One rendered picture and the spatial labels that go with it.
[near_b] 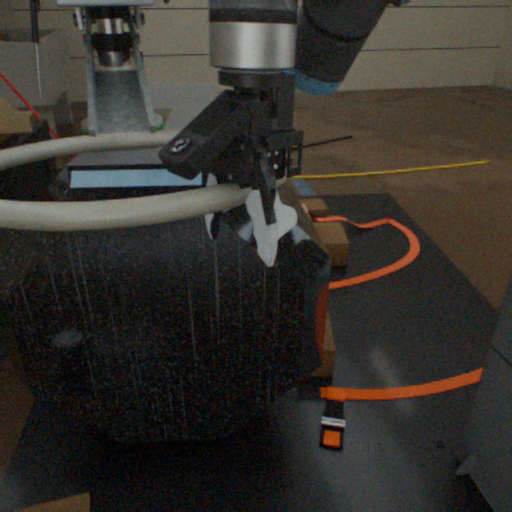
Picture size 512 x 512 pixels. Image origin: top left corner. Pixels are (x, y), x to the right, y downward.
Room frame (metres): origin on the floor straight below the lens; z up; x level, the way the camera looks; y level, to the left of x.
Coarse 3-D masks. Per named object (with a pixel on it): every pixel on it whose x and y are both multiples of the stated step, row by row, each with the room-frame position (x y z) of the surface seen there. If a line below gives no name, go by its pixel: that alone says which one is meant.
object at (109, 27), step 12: (96, 24) 1.30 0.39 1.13; (108, 24) 1.28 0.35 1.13; (120, 24) 1.30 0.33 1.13; (96, 36) 1.28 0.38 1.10; (108, 36) 1.27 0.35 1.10; (120, 36) 1.28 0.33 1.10; (96, 48) 1.28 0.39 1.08; (108, 48) 1.27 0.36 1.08; (120, 48) 1.28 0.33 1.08; (108, 60) 1.28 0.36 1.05; (120, 60) 1.28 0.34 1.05
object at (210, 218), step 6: (210, 174) 0.55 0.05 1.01; (210, 180) 0.55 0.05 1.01; (216, 180) 0.54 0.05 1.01; (222, 210) 0.55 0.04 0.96; (210, 216) 0.54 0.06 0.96; (216, 216) 0.54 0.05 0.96; (210, 222) 0.54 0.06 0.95; (216, 222) 0.55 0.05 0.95; (210, 228) 0.54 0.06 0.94; (216, 228) 0.55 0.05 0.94; (210, 234) 0.55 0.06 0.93; (216, 234) 0.55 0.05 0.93
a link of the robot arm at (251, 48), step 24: (216, 24) 0.52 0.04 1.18; (240, 24) 0.50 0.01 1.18; (264, 24) 0.50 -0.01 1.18; (288, 24) 0.52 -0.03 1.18; (216, 48) 0.52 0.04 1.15; (240, 48) 0.50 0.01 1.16; (264, 48) 0.50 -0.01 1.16; (288, 48) 0.52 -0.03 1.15; (240, 72) 0.51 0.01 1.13; (264, 72) 0.51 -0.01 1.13
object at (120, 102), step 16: (96, 80) 1.17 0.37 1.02; (112, 80) 1.18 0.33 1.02; (128, 80) 1.19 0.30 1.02; (144, 80) 1.09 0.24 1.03; (96, 96) 1.10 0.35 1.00; (112, 96) 1.10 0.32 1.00; (128, 96) 1.11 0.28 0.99; (144, 96) 1.02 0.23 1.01; (96, 112) 1.01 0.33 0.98; (112, 112) 1.03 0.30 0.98; (128, 112) 1.04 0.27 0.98; (144, 112) 1.04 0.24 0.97; (96, 128) 0.92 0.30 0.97; (112, 128) 0.97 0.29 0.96; (128, 128) 0.97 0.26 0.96; (144, 128) 0.98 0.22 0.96
